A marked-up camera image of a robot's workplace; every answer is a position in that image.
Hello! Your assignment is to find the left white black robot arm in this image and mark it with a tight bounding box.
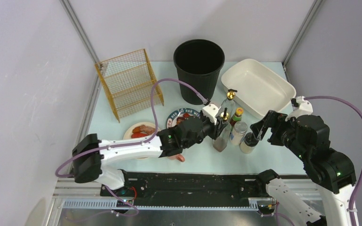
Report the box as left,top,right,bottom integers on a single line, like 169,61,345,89
72,113,229,190

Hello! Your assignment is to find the pink ceramic mug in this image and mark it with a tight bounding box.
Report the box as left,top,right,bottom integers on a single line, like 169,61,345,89
167,154,185,162

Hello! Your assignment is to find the white rectangular basin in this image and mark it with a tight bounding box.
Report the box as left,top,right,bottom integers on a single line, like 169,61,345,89
221,59,296,119

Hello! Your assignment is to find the black lid spice jar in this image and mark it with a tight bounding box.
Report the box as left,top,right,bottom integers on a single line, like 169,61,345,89
239,132,259,154

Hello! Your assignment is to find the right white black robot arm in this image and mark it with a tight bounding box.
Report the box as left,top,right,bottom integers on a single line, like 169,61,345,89
248,110,358,226

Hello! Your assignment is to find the red sausage on cream plate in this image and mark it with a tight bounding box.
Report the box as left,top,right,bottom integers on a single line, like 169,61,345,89
131,132,148,138

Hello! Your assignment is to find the yellow cap sauce bottle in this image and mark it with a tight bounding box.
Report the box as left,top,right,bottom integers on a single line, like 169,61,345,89
230,107,244,128

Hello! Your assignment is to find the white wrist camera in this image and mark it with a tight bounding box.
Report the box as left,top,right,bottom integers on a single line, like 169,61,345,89
202,103,220,125
285,96,313,121

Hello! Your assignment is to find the glass oil bottle gold spout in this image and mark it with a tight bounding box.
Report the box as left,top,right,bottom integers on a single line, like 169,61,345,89
216,89,238,120

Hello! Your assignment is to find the silver lid spice jar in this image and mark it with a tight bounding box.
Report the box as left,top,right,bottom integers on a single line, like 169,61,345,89
230,121,248,145

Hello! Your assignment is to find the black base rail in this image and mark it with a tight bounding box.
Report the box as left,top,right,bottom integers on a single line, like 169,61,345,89
68,168,313,207

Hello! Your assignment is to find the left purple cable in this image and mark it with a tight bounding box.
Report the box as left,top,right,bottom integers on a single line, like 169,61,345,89
55,78,211,179

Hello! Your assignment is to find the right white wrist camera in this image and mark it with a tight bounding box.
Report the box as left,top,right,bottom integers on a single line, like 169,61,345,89
285,96,313,121

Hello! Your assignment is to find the black plastic trash bin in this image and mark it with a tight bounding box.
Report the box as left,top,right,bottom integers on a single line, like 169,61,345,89
173,39,225,99

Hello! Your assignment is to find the cream round plate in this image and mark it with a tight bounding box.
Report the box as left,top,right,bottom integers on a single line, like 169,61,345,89
122,121,164,160

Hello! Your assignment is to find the orange sausage on patterned plate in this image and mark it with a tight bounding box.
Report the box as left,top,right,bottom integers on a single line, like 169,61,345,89
176,117,185,125

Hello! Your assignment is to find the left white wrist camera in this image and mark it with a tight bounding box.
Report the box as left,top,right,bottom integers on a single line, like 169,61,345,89
202,103,220,125

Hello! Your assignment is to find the yellow wire mesh rack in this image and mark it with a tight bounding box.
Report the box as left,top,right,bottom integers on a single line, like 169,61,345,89
95,48,164,121

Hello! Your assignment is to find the brown meat piece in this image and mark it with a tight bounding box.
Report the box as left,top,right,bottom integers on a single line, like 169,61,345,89
132,124,155,135

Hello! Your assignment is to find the patterned rim white plate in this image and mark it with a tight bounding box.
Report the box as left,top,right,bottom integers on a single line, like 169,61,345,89
165,108,200,129

